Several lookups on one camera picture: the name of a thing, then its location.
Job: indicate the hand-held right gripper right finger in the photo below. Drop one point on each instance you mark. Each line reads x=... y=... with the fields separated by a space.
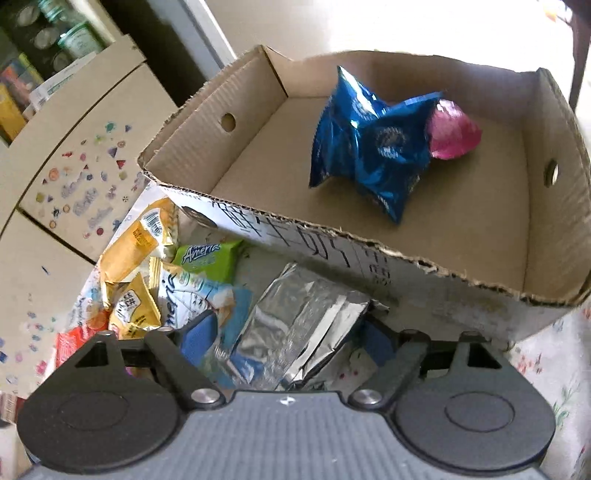
x=376 y=344

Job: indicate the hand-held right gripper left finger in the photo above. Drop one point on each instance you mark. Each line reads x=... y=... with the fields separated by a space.
x=198 y=334

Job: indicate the yellow waffle snack packet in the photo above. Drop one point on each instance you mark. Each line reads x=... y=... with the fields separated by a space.
x=134 y=309

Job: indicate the silver foil snack packet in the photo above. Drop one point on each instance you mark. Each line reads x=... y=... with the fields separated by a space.
x=295 y=318

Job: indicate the brown cardboard box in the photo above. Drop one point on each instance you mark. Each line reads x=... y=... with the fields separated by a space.
x=461 y=240

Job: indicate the white and blue snack packet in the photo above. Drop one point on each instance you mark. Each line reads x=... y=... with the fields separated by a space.
x=194 y=295

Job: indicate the green snack packet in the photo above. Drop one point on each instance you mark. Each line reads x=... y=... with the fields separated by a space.
x=207 y=261

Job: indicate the red snack packet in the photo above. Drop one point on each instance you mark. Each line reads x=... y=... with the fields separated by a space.
x=76 y=341

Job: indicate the blue snack bag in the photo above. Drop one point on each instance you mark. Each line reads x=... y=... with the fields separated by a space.
x=369 y=152

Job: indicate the beige cabinet with stickers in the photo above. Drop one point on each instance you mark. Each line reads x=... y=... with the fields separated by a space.
x=92 y=138

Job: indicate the pink snack bag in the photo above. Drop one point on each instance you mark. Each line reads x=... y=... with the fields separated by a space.
x=455 y=134

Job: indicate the yellow box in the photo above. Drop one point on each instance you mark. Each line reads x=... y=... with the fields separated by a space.
x=9 y=115

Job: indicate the clear glass jar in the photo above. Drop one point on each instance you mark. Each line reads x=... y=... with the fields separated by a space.
x=25 y=14
x=62 y=60
x=46 y=37

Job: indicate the colourful striped box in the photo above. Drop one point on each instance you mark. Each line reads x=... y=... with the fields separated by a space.
x=18 y=78

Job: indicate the green label bottle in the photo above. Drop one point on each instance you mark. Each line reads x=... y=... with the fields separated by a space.
x=53 y=9
x=81 y=39

